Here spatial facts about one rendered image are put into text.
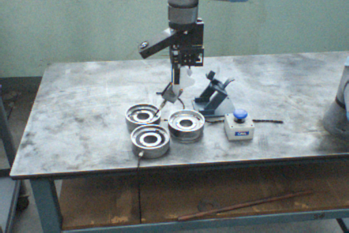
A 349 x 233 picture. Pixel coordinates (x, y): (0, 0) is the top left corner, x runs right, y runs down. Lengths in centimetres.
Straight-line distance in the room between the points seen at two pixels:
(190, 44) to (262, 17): 185
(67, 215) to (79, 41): 168
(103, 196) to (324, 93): 80
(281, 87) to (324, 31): 168
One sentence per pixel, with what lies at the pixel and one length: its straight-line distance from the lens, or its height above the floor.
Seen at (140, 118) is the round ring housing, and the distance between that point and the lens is 119.
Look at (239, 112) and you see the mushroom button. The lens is 112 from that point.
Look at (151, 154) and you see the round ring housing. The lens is 105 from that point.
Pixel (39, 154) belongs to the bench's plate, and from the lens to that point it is 113.
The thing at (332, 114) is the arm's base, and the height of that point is 85.
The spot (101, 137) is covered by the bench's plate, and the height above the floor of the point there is 80.
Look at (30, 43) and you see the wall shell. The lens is 284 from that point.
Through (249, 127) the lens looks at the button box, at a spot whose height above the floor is 84.
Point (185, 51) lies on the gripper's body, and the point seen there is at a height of 106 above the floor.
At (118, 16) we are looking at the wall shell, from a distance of 269.
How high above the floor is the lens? 151
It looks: 34 degrees down
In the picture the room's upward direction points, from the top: 1 degrees clockwise
